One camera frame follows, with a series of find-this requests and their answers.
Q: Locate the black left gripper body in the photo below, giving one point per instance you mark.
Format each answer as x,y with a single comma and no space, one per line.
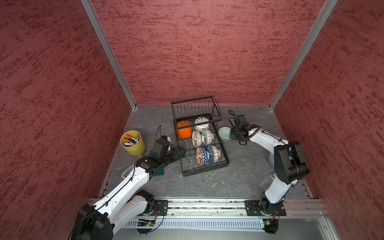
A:
171,156

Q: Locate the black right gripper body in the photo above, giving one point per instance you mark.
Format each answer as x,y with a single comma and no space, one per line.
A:
235,134

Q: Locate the pale mint green bowl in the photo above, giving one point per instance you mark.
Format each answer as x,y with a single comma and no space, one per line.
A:
224,134

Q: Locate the orange plastic bowl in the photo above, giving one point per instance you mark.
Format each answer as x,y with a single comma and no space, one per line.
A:
184,130

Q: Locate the grey green patterned bowl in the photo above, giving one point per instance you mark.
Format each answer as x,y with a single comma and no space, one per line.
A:
208,136

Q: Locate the blue patterned bowl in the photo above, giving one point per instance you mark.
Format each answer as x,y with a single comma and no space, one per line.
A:
214,153

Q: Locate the red orange patterned bowl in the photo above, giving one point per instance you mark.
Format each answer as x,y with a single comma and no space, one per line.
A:
202,156

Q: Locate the black wire dish rack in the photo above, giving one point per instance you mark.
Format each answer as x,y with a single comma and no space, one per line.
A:
189,110

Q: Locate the white ceramic bowl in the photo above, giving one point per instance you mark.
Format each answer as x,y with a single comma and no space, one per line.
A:
201,123

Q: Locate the white red lattice bowl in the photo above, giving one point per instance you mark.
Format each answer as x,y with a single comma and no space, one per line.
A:
197,139

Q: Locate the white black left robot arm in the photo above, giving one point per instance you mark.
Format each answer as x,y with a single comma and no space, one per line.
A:
105,218

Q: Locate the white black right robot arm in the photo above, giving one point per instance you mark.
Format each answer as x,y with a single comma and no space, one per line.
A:
289,160

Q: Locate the green sponge cloth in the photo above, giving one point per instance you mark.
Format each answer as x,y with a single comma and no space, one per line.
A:
160,172

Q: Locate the yellow utensil cup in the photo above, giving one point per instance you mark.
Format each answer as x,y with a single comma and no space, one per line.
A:
135,150

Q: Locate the light blue mug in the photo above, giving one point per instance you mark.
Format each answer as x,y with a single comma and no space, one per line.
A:
271,159

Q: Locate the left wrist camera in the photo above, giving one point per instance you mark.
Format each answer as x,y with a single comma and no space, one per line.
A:
167,138

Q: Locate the red handled tool in cup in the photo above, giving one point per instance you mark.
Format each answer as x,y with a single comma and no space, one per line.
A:
130,138

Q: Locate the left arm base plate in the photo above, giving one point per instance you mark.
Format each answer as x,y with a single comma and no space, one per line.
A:
158,208

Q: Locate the aluminium front rail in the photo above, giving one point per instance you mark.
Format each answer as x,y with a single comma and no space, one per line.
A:
235,208

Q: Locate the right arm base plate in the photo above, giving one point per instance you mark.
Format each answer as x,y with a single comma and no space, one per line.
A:
255,208

